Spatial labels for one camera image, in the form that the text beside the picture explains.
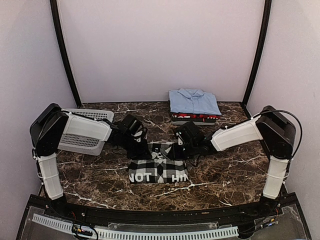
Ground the black front rail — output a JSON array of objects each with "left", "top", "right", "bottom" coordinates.
[{"left": 29, "top": 194, "right": 298, "bottom": 226}]

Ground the red black shirt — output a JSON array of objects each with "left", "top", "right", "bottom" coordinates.
[{"left": 170, "top": 112, "right": 221, "bottom": 123}]

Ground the left black frame post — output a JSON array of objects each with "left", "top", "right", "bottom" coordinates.
[{"left": 49, "top": 0, "right": 82, "bottom": 108}]

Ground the right black frame post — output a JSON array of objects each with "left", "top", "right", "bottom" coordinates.
[{"left": 241, "top": 0, "right": 272, "bottom": 109}]

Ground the grey plastic basket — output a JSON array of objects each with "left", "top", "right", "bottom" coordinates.
[{"left": 58, "top": 108, "right": 114, "bottom": 156}]

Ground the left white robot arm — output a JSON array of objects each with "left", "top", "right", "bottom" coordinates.
[{"left": 29, "top": 103, "right": 152, "bottom": 218}]

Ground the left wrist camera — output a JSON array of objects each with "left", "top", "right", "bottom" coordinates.
[{"left": 133, "top": 127, "right": 148, "bottom": 143}]

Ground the black white plaid shirt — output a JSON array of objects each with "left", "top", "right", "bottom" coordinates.
[{"left": 127, "top": 142, "right": 189, "bottom": 184}]

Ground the black frame post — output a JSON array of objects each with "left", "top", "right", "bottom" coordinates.
[
  {"left": 241, "top": 0, "right": 272, "bottom": 109},
  {"left": 49, "top": 0, "right": 82, "bottom": 108}
]

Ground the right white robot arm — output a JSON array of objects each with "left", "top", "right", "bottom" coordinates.
[{"left": 167, "top": 105, "right": 300, "bottom": 217}]

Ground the light blue shirt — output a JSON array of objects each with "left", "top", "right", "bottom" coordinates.
[{"left": 168, "top": 88, "right": 222, "bottom": 116}]

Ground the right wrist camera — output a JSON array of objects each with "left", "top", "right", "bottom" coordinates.
[{"left": 176, "top": 131, "right": 185, "bottom": 146}]

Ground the white slotted cable duct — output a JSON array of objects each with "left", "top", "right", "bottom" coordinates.
[{"left": 32, "top": 213, "right": 239, "bottom": 240}]

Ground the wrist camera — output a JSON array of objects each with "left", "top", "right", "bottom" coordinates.
[
  {"left": 133, "top": 127, "right": 148, "bottom": 143},
  {"left": 176, "top": 131, "right": 185, "bottom": 146}
]

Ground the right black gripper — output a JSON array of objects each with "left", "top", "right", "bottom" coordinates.
[{"left": 167, "top": 141, "right": 198, "bottom": 161}]

